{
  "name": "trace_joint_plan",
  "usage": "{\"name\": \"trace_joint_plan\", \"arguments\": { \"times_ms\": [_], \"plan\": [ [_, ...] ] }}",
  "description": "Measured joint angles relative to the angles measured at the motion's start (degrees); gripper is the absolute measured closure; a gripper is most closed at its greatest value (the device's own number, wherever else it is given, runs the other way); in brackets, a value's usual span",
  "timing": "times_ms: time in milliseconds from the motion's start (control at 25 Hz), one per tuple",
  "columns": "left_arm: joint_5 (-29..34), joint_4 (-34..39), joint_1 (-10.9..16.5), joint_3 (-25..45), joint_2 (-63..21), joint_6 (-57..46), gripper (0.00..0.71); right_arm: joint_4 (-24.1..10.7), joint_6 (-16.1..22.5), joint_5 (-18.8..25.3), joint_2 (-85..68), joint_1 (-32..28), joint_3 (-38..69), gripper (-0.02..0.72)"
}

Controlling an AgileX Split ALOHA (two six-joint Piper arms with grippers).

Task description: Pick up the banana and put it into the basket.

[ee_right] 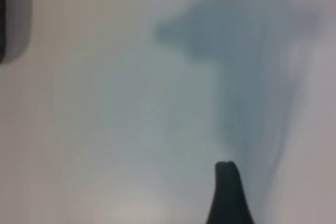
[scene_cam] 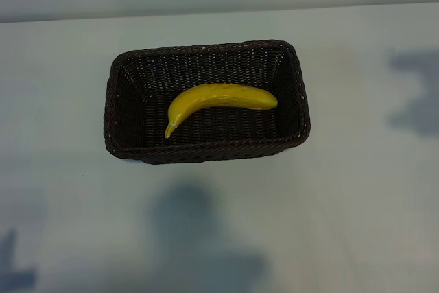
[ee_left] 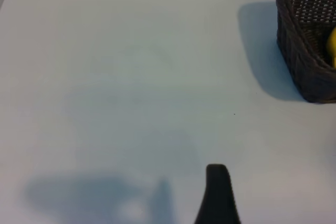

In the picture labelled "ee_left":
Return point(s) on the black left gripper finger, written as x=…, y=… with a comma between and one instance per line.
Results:
x=218, y=197

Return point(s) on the dark brown wicker basket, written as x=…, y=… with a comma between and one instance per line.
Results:
x=302, y=37

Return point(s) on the yellow banana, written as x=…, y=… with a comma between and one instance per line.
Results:
x=333, y=48

